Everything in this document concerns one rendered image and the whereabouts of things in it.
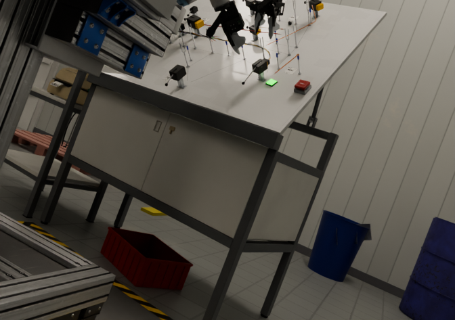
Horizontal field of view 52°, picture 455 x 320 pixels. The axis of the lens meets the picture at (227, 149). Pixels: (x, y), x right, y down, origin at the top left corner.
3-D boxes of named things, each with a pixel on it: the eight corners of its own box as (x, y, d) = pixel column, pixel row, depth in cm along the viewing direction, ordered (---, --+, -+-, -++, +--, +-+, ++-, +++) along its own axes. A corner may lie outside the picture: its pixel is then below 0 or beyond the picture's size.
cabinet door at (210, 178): (232, 238, 188) (267, 147, 188) (139, 190, 217) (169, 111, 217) (235, 238, 190) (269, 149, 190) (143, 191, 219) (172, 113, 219)
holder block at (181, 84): (165, 95, 216) (160, 78, 210) (182, 81, 222) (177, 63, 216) (172, 98, 214) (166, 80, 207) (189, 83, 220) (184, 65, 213)
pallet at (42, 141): (131, 182, 506) (135, 172, 506) (82, 177, 425) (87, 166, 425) (49, 145, 548) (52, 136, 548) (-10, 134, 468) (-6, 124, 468)
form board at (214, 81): (93, 72, 248) (92, 69, 247) (210, -13, 300) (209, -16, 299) (280, 136, 185) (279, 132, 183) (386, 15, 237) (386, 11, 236)
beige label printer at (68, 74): (68, 101, 255) (81, 68, 255) (44, 91, 265) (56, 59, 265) (106, 114, 281) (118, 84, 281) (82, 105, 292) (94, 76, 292)
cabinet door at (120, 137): (140, 190, 218) (170, 112, 218) (70, 154, 247) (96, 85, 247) (143, 191, 220) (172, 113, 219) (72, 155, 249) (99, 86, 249)
